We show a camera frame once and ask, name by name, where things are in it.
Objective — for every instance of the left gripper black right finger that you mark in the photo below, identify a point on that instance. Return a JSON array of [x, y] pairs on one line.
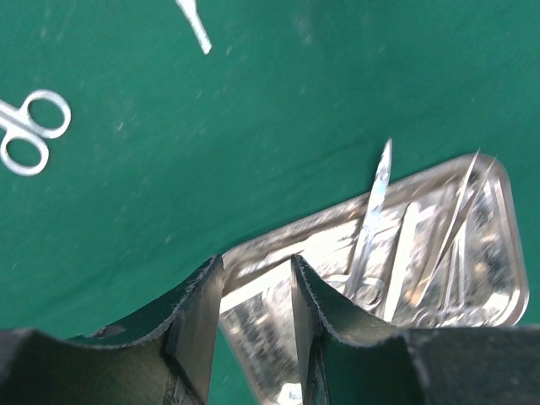
[[348, 356]]

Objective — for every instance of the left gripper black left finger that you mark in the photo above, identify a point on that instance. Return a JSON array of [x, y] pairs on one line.
[[161, 353]]

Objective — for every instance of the steel instrument tray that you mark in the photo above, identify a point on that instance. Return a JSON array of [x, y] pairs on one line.
[[256, 312]]

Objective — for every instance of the pointed steel tweezers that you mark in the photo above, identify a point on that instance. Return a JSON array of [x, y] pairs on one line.
[[451, 223]]

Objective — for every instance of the dark green surgical cloth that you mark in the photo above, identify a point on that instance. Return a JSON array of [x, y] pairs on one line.
[[173, 156]]

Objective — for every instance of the steel surgical scissors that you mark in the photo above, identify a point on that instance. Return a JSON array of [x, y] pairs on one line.
[[18, 124]]

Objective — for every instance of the steel forceps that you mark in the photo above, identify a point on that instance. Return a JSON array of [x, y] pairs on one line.
[[452, 307]]

